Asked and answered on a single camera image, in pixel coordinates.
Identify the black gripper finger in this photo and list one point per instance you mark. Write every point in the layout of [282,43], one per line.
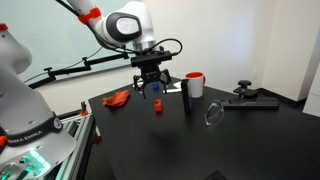
[167,78]
[138,80]

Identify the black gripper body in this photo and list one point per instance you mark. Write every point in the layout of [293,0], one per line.
[150,73]

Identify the orange notched block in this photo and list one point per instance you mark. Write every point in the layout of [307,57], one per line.
[158,106]

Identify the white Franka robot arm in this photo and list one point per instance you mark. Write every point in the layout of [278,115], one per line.
[23,110]

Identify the white mug orange inside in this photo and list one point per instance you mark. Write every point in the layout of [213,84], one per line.
[196,85]

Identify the small red white dish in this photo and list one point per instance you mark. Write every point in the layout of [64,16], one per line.
[139,84]

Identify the white paper sheet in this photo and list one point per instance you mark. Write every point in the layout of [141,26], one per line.
[178,85]

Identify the white paper strip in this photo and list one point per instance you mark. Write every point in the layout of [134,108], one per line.
[173,90]

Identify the black upright box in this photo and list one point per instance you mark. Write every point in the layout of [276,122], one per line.
[186,96]

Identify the orange crumpled cloth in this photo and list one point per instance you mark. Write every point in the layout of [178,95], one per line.
[116,99]

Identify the clear safety glasses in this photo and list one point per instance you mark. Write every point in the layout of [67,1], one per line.
[215,113]

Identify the frosted glass whiteboard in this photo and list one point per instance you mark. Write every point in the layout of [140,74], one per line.
[50,33]

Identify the white drawer cabinet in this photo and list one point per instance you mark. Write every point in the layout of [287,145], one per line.
[313,96]

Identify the orange frame clamp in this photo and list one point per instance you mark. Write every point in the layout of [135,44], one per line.
[84,109]

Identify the red frame bracket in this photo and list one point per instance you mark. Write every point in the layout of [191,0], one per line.
[97,138]

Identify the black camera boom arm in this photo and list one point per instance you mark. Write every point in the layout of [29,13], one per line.
[66,70]

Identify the black clamp mount with knob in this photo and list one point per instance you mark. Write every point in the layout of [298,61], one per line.
[250,102]

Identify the aluminium extrusion frame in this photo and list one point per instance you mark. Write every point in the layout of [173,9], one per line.
[78,143]

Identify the white wall outlet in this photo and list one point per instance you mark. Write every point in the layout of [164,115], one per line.
[255,74]

